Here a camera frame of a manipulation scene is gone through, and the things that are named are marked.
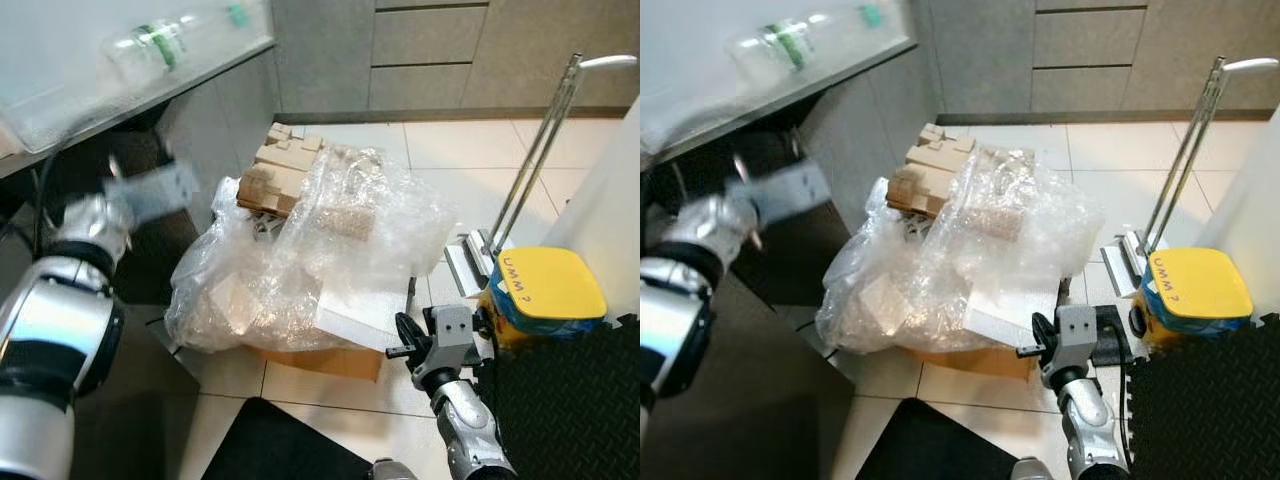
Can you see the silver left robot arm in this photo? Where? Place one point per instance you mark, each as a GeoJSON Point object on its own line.
{"type": "Point", "coordinates": [50, 330]}
{"type": "Point", "coordinates": [670, 320]}

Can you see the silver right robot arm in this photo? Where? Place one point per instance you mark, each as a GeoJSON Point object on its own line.
{"type": "Point", "coordinates": [465, 425]}
{"type": "Point", "coordinates": [1085, 425]}

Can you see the steel fridge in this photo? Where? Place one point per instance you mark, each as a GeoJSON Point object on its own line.
{"type": "Point", "coordinates": [150, 280]}
{"type": "Point", "coordinates": [800, 300]}

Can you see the clear fridge door shelf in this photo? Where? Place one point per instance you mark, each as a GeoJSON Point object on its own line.
{"type": "Point", "coordinates": [700, 100]}
{"type": "Point", "coordinates": [60, 100]}

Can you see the white flat board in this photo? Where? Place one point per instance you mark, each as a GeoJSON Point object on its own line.
{"type": "Point", "coordinates": [1010, 322]}
{"type": "Point", "coordinates": [360, 322]}

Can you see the small black plate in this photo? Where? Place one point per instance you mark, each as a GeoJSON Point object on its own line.
{"type": "Point", "coordinates": [1115, 340]}

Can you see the large brown cardboard box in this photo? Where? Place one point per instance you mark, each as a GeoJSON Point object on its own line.
{"type": "Point", "coordinates": [970, 362]}
{"type": "Point", "coordinates": [320, 362]}

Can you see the clear plastic wrap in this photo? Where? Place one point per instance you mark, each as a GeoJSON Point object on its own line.
{"type": "Point", "coordinates": [280, 270]}
{"type": "Point", "coordinates": [930, 270]}

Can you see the yellow-lid blue container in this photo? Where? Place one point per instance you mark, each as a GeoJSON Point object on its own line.
{"type": "Point", "coordinates": [545, 285]}
{"type": "Point", "coordinates": [1190, 285]}

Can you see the black flat pad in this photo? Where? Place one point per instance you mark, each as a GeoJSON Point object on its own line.
{"type": "Point", "coordinates": [930, 445]}
{"type": "Point", "coordinates": [280, 445]}

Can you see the black interlocking foam mat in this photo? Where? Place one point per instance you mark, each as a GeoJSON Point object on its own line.
{"type": "Point", "coordinates": [570, 410]}
{"type": "Point", "coordinates": [1210, 410]}

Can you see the brown pulp packing insert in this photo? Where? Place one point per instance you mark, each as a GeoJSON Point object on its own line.
{"type": "Point", "coordinates": [280, 170]}
{"type": "Point", "coordinates": [930, 170]}

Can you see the grey kitchen cabinets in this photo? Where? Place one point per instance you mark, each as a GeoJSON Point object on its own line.
{"type": "Point", "coordinates": [1100, 60]}
{"type": "Point", "coordinates": [450, 60]}

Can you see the clear green-label water bottle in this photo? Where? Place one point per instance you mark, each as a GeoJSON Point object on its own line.
{"type": "Point", "coordinates": [165, 45]}
{"type": "Point", "coordinates": [795, 45]}

